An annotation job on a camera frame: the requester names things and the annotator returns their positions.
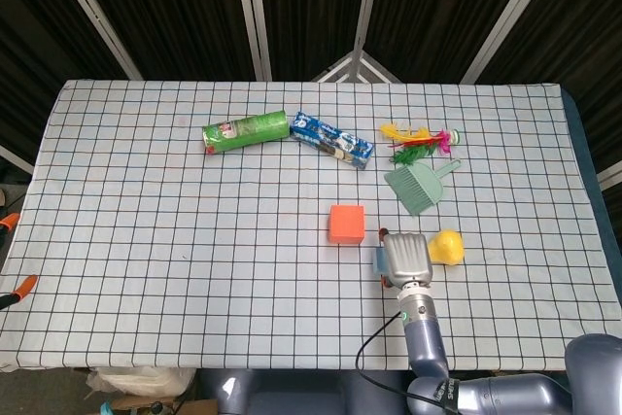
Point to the mint green small dustpan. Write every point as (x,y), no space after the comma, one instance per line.
(435,184)

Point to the orange foam cube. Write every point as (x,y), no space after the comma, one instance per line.
(346,223)

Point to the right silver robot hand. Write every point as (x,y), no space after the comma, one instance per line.
(408,259)

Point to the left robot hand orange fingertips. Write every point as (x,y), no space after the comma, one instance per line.
(24,286)

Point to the green plastic dustpan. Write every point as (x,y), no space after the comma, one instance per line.
(405,186)

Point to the light blue foam cube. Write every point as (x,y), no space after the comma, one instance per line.
(380,262)

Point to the yellow toy pear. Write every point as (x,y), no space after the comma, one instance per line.
(447,250)

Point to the green chip can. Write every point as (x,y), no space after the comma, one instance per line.
(245,132)

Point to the white plastic bag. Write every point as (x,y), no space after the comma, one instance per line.
(141,380)

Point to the white checked tablecloth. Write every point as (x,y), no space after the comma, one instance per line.
(194,240)

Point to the colourful feather shuttlecock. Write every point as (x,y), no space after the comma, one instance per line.
(418,143)

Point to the grey-blue robot torso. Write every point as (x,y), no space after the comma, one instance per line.
(301,393)

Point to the brown cardboard box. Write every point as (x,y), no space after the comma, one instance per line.
(194,407)

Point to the blue cookie box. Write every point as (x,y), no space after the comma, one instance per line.
(333,140)

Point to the dark folding screen white frames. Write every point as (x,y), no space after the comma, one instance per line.
(184,7)

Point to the white metal frame stand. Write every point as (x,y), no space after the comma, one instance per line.
(357,67)

